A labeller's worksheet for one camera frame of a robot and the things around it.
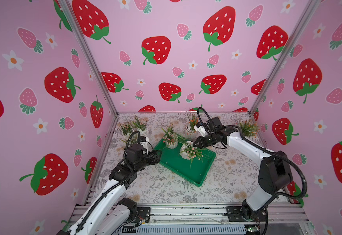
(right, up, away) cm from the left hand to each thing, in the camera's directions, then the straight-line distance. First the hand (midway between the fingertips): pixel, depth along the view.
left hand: (159, 152), depth 77 cm
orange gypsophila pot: (+19, +13, +24) cm, 33 cm away
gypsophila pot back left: (-15, +14, +20) cm, 29 cm away
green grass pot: (+58, +12, +18) cm, 62 cm away
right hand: (+19, +2, +7) cm, 20 cm away
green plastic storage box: (+20, -12, +8) cm, 25 cm away
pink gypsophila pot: (+6, +5, +20) cm, 22 cm away
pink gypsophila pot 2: (+16, 0, -2) cm, 16 cm away
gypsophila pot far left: (-24, +13, +18) cm, 33 cm away
